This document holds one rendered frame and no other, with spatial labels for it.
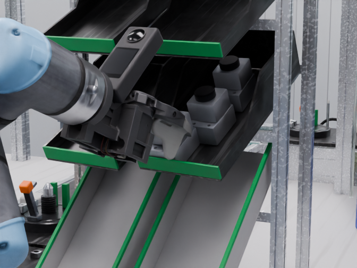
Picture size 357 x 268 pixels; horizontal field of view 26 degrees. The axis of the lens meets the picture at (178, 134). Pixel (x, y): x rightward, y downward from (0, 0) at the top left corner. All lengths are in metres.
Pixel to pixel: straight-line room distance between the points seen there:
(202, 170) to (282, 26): 0.23
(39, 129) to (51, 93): 3.67
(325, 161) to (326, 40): 2.68
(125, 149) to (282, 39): 0.30
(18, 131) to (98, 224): 1.39
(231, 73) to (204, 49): 0.14
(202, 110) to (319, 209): 1.02
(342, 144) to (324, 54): 2.79
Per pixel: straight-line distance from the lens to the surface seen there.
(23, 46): 0.77
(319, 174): 2.31
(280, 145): 1.12
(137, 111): 0.93
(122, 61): 0.94
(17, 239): 0.76
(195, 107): 1.08
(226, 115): 1.10
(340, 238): 1.84
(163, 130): 0.99
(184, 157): 1.06
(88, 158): 1.10
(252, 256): 1.70
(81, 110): 0.86
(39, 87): 0.80
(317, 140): 2.37
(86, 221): 1.22
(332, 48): 4.90
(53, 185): 1.60
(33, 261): 1.38
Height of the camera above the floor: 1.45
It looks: 11 degrees down
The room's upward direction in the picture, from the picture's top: straight up
